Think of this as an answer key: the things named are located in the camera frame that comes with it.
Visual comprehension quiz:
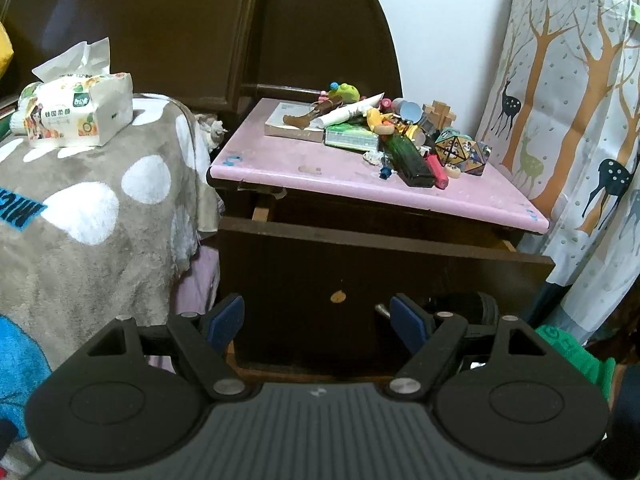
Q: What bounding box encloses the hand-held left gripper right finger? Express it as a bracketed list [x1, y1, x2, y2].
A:
[385, 294, 561, 401]

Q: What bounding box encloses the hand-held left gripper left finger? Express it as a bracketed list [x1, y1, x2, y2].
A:
[75, 294, 251, 401]

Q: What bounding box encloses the dark wooden drawer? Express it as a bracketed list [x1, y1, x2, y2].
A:
[217, 195, 557, 373]

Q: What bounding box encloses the pink bed sheet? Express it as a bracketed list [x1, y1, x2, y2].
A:
[175, 247, 221, 321]

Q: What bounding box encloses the pink marker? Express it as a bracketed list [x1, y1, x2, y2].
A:
[425, 152, 449, 190]

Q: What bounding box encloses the grey white-spotted blanket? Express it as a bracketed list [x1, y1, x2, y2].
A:
[0, 92, 221, 461]

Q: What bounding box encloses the dark green rectangular bottle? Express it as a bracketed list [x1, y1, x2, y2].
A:
[382, 132, 435, 188]

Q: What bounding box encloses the pink-topped dark nightstand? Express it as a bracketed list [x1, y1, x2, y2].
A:
[206, 97, 551, 376]

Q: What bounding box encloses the geometric patterned cube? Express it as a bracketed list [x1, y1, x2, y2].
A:
[434, 130, 493, 177]

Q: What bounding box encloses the green transparent box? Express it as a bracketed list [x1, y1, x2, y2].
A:
[325, 125, 381, 151]

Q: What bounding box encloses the white flat box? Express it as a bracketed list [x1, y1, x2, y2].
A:
[265, 101, 326, 141]

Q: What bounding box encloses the yellow toy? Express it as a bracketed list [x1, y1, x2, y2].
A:
[367, 107, 397, 134]

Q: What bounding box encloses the wooden burr puzzle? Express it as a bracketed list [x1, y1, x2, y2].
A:
[422, 101, 458, 133]

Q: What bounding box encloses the brown wooden stick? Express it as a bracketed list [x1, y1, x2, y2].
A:
[282, 102, 346, 129]

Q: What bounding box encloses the white tube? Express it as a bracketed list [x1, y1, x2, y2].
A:
[320, 92, 386, 128]

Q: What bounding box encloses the deer-print curtain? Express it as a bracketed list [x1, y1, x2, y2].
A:
[472, 0, 640, 346]

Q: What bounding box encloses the green frog toy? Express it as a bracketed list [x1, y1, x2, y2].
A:
[330, 81, 360, 104]

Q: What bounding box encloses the printed tissue pack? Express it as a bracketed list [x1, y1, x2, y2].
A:
[10, 37, 135, 148]

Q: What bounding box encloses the dark wooden headboard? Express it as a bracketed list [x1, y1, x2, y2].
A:
[0, 0, 403, 126]

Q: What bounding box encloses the yellow pillow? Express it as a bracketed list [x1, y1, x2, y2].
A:
[0, 25, 13, 78]

